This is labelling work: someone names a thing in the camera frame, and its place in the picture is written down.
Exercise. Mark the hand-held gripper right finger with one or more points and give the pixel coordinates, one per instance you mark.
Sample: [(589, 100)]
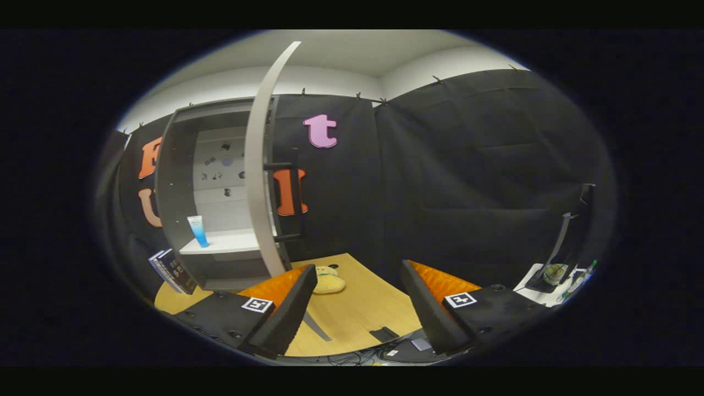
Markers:
[(426, 311)]

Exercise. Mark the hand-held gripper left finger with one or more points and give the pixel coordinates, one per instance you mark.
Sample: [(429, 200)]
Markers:
[(289, 313)]

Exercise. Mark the blue and white tube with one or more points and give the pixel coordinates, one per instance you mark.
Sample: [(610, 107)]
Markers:
[(198, 231)]

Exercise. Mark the cream cabinet door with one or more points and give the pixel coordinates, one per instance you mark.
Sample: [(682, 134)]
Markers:
[(256, 165)]

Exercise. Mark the small grey box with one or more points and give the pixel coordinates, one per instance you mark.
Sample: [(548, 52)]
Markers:
[(421, 344)]

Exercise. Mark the flat black device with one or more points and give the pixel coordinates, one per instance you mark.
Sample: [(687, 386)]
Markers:
[(384, 334)]

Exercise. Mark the yellow plush toy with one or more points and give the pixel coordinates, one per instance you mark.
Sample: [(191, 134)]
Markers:
[(330, 283)]

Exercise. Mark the white side table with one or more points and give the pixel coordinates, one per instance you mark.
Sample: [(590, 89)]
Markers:
[(544, 298)]

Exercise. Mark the green white round object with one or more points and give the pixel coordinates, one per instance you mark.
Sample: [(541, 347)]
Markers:
[(555, 274)]

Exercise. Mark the black backdrop cloth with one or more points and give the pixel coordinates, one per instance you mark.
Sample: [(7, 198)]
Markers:
[(467, 165)]

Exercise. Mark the dark grey cabinet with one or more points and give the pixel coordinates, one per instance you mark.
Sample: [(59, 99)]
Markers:
[(176, 192)]

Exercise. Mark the blue green marker pen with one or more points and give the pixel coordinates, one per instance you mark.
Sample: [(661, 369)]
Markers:
[(589, 268)]

